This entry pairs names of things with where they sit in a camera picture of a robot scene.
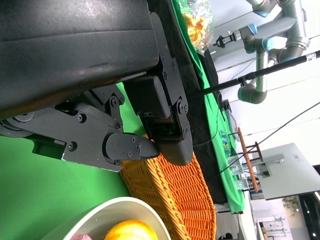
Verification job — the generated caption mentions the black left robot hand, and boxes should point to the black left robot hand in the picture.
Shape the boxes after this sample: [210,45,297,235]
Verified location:
[0,0,194,173]

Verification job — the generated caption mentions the grey-green bowl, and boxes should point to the grey-green bowl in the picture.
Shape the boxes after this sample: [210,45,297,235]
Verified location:
[41,196,172,240]

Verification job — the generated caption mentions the small orange-striped ring bread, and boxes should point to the small orange-striped ring bread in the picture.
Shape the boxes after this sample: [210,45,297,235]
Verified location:
[103,219,160,240]

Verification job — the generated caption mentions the orange wicker basket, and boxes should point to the orange wicker basket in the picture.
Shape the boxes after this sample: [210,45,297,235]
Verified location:
[119,134,217,240]

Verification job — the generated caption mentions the clear bag with orange contents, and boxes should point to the clear bag with orange contents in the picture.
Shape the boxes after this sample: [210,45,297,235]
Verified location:
[178,0,216,55]

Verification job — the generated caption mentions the green tablecloth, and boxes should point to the green tablecloth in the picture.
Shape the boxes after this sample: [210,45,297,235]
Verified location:
[0,81,152,240]
[172,0,246,215]

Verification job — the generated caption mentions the colourful printed pack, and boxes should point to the colourful printed pack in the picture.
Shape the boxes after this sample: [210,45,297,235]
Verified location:
[219,129,237,157]

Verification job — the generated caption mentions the black stand pole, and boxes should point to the black stand pole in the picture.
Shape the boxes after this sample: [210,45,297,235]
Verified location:
[187,49,320,97]

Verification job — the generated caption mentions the brown wooden rack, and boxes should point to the brown wooden rack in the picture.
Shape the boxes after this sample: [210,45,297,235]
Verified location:
[236,126,265,192]

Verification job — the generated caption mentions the grey monitor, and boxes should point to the grey monitor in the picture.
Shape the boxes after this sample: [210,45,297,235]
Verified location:
[252,142,318,201]

